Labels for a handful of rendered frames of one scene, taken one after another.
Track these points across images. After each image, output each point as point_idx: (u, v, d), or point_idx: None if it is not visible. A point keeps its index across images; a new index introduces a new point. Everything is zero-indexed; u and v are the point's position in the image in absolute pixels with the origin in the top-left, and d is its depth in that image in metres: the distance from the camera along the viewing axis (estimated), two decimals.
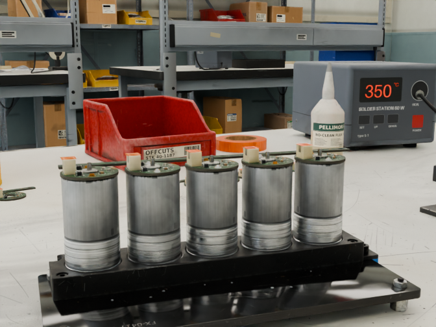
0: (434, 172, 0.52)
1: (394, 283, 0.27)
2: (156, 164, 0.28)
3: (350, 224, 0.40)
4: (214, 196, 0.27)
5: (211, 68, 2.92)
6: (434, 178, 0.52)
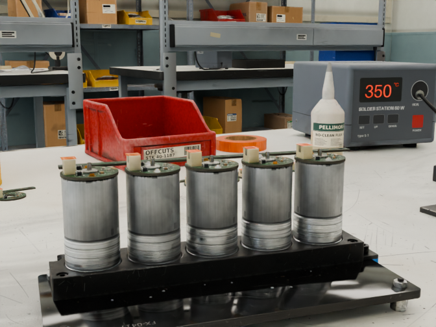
0: (434, 172, 0.52)
1: (394, 283, 0.27)
2: (156, 164, 0.28)
3: (350, 224, 0.40)
4: (214, 196, 0.27)
5: (211, 68, 2.92)
6: (434, 178, 0.52)
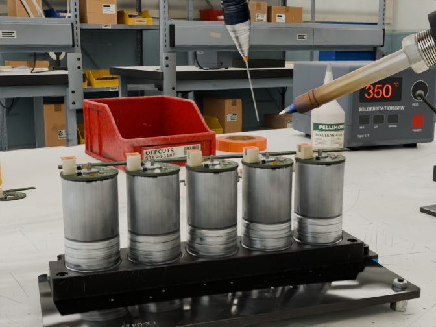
0: (434, 172, 0.52)
1: (394, 283, 0.27)
2: (156, 164, 0.28)
3: (350, 224, 0.40)
4: (214, 196, 0.27)
5: (211, 68, 2.92)
6: (434, 178, 0.52)
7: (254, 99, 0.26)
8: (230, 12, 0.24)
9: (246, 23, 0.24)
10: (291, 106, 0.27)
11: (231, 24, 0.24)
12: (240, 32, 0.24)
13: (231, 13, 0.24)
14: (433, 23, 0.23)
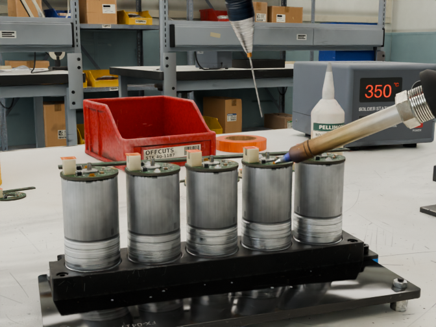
0: (434, 172, 0.52)
1: (394, 283, 0.27)
2: (156, 164, 0.28)
3: (350, 224, 0.40)
4: (214, 196, 0.27)
5: (211, 68, 2.92)
6: (434, 178, 0.52)
7: (257, 95, 0.26)
8: (234, 8, 0.24)
9: (250, 19, 0.24)
10: (287, 156, 0.27)
11: (235, 20, 0.24)
12: (244, 28, 0.24)
13: (235, 9, 0.24)
14: (425, 83, 0.23)
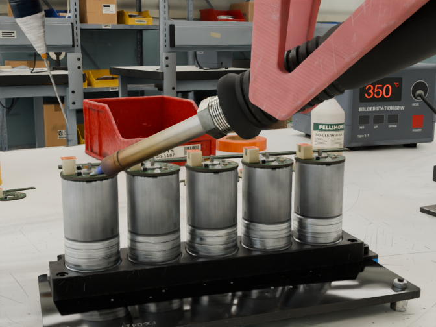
0: (434, 172, 0.52)
1: (394, 283, 0.27)
2: (156, 164, 0.28)
3: (350, 224, 0.40)
4: (214, 196, 0.27)
5: (211, 68, 2.92)
6: (434, 178, 0.52)
7: (60, 101, 0.23)
8: (13, 4, 0.21)
9: (35, 15, 0.22)
10: (99, 168, 0.25)
11: (17, 17, 0.22)
12: (29, 26, 0.22)
13: (15, 4, 0.21)
14: (220, 89, 0.21)
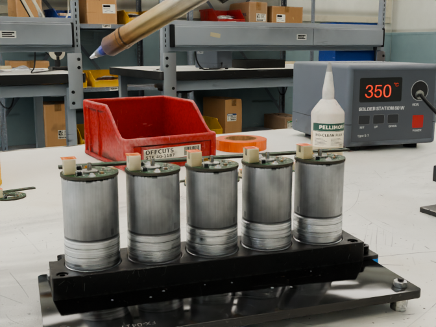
0: (434, 172, 0.52)
1: (394, 283, 0.27)
2: (156, 164, 0.28)
3: (350, 224, 0.40)
4: (214, 196, 0.27)
5: (211, 68, 2.92)
6: (434, 178, 0.52)
7: None
8: None
9: None
10: (100, 47, 0.24)
11: None
12: None
13: None
14: None
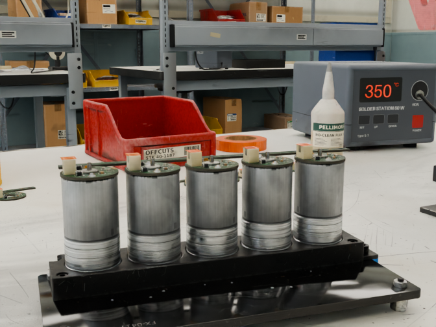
0: (434, 172, 0.52)
1: (394, 283, 0.27)
2: (156, 164, 0.28)
3: (350, 224, 0.40)
4: (214, 196, 0.27)
5: (211, 68, 2.92)
6: (434, 178, 0.52)
7: None
8: None
9: None
10: None
11: None
12: None
13: None
14: None
